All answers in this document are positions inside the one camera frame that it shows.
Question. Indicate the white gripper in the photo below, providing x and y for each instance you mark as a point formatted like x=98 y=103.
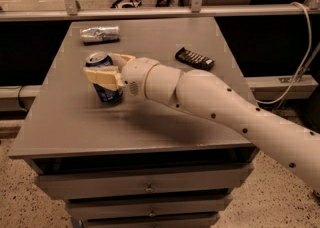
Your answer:
x=136 y=76

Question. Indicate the blue pepsi can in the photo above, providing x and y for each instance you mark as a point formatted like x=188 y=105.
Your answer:
x=101 y=59

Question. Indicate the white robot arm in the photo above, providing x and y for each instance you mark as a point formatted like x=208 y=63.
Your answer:
x=203 y=94

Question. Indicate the silver soda can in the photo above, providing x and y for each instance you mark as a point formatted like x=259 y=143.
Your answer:
x=99 y=34

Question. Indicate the grey drawer cabinet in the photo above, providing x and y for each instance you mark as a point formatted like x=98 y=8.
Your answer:
x=68 y=130

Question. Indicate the top grey drawer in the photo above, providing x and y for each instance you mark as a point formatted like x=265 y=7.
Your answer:
x=144 y=181

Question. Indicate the grey drawer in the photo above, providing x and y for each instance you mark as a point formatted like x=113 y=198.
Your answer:
x=200 y=220
x=149 y=207
x=144 y=181

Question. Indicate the middle grey drawer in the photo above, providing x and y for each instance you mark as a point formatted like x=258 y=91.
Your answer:
x=149 y=207

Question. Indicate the bottom grey drawer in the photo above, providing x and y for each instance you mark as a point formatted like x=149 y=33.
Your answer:
x=200 y=220

